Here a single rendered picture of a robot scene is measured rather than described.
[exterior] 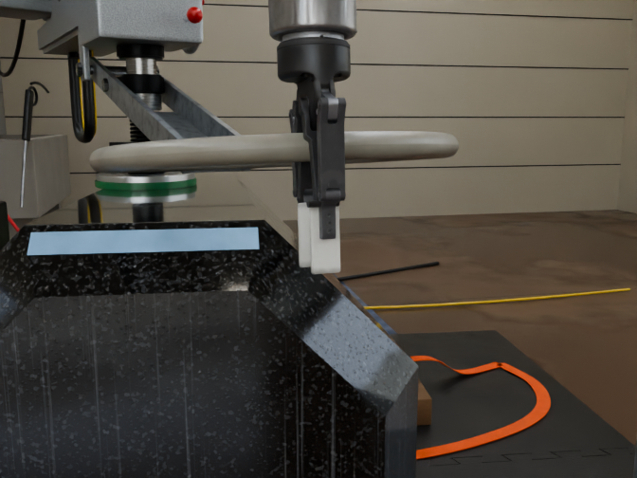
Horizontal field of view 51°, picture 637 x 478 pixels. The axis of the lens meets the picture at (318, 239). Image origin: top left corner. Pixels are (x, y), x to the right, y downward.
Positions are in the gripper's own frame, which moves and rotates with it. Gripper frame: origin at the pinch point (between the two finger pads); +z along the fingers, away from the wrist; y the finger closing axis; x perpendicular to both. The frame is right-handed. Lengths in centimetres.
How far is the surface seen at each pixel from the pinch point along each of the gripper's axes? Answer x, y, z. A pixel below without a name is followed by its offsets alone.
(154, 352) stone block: 17.1, 23.2, 16.7
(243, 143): 7.6, 0.2, -10.1
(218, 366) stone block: 8.6, 22.2, 19.3
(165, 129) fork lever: 13, 50, -15
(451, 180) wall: -294, 552, 10
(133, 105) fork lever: 18, 69, -20
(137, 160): 17.9, 7.3, -8.7
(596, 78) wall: -453, 535, -92
